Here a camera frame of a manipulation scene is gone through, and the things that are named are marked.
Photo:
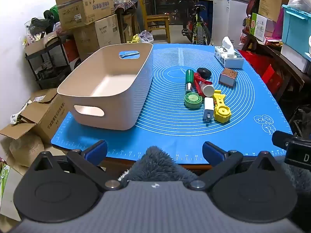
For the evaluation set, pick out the yellow plastic jug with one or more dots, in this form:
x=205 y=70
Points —
x=134 y=39

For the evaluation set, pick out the white charger plug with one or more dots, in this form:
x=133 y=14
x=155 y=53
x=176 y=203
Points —
x=208 y=108

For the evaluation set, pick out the black oval object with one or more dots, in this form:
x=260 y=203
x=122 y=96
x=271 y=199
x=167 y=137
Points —
x=204 y=72

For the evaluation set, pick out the dark wooden side table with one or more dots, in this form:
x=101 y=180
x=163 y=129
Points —
x=286 y=60

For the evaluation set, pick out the red action figure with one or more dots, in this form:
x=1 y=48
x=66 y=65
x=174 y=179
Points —
x=198 y=82

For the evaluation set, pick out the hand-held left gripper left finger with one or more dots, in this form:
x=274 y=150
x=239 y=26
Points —
x=97 y=148

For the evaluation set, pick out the blue plastic storage box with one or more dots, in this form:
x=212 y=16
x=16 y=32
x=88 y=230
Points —
x=297 y=26

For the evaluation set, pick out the white bone-shaped cloth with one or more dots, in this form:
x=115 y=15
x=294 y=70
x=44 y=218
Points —
x=17 y=117

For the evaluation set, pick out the green and white carton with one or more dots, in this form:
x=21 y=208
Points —
x=4 y=179

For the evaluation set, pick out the clear plastic bag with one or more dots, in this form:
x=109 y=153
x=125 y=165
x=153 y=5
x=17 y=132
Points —
x=145 y=37

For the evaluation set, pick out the green and white box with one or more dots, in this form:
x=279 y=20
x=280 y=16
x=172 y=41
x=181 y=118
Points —
x=258 y=26

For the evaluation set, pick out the beige woven sack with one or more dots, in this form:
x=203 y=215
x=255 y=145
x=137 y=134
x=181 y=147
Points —
x=26 y=149

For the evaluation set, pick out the yellow plastic toy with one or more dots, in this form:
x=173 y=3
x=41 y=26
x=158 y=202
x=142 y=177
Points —
x=222 y=112

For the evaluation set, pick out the cardboard box on cart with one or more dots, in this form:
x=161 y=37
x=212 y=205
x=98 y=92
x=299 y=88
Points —
x=41 y=43

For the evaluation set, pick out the white chest freezer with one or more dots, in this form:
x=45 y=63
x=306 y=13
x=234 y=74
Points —
x=230 y=17

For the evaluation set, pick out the open printed cardboard box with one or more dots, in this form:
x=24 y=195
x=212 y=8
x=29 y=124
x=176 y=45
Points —
x=85 y=7

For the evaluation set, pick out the white tissue pack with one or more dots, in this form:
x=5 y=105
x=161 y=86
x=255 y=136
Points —
x=228 y=57

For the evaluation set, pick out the wooden chair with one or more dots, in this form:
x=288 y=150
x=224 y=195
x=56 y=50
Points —
x=158 y=21

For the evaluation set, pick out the tall brown cardboard box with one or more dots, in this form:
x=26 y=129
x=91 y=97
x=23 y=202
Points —
x=102 y=36

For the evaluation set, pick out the grey fuzzy clothing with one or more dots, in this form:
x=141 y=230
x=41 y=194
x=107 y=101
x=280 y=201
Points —
x=155 y=162

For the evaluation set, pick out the green and black bicycle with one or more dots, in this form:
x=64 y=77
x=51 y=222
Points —
x=198 y=29

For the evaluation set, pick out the torn cardboard box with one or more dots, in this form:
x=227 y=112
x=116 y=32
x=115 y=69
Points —
x=46 y=119

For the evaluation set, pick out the white round bottle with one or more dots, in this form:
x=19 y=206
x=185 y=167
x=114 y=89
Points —
x=208 y=89

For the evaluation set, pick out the black metal cart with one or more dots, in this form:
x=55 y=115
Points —
x=51 y=65

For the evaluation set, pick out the red gift box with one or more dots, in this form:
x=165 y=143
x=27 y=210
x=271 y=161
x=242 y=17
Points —
x=264 y=70

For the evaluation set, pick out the brown-topped square block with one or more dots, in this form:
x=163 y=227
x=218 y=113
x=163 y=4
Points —
x=228 y=76

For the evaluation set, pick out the blue silicone mat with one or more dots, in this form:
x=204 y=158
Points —
x=170 y=116

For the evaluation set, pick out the beige plastic basket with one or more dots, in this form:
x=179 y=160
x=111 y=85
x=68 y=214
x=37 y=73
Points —
x=109 y=85

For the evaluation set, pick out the green round tin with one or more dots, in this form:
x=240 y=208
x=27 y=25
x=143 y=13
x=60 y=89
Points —
x=193 y=100

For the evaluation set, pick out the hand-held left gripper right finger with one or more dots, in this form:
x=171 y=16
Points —
x=211 y=152

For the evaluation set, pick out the red black appliance box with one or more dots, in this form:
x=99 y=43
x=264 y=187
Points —
x=71 y=53

